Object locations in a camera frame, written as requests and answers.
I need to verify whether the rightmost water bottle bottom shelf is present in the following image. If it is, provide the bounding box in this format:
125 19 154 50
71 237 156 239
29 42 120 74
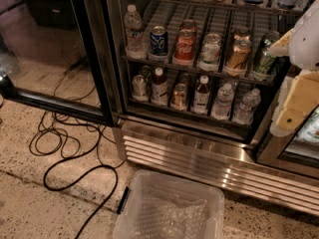
232 89 261 125

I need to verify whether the black cable on floor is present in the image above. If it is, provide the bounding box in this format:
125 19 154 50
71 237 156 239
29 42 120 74
28 57 126 239

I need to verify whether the dark cabinet in background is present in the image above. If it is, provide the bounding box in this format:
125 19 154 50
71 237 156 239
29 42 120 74
24 0 76 30

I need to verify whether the right glass fridge door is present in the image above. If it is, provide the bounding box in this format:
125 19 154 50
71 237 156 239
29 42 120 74
256 98 319 179

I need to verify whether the clear water bottle middle shelf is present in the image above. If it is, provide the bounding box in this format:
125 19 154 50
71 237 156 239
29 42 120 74
125 4 147 59

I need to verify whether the stainless steel display fridge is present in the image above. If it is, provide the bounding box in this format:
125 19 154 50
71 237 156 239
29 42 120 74
78 0 319 217

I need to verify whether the clear water bottle shelf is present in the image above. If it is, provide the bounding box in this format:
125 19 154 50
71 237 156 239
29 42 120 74
211 83 234 120
125 4 147 59

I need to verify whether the green monster can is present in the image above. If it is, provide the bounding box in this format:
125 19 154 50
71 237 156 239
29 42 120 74
252 31 280 82

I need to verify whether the clear plastic storage bin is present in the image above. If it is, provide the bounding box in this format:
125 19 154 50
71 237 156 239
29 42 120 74
113 170 224 239

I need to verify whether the open glass fridge door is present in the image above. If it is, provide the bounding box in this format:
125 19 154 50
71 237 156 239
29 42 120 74
0 0 115 126

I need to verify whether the brown can behind orange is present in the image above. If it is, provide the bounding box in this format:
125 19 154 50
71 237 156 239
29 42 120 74
232 28 251 41

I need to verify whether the red can behind coca-cola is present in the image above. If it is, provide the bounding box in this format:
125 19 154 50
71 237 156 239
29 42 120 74
179 19 197 33

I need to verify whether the blue pepsi can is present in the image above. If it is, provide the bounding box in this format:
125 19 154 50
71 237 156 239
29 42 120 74
149 25 168 61

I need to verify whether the brown tea bottle white cap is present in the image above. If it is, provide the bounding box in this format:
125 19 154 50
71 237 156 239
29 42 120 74
191 75 210 114

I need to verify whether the bubble wrap sheet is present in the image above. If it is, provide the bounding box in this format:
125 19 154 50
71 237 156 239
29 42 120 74
129 187 209 239

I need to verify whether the orange gold can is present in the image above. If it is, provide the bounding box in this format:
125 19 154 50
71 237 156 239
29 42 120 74
223 40 252 77

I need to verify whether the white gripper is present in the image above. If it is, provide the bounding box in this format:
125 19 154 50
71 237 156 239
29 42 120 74
268 0 319 137

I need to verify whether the dark juice bottle white cap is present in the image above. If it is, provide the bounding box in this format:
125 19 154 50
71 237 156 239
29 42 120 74
151 68 167 106

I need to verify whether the gold can bottom shelf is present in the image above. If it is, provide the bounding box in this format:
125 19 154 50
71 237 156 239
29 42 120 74
170 84 187 111

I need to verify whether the silver can bottom shelf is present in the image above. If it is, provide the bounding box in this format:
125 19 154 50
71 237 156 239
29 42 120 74
133 75 148 102

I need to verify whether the clear water bottle bottom shelf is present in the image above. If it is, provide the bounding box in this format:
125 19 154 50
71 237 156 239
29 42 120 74
211 83 234 120

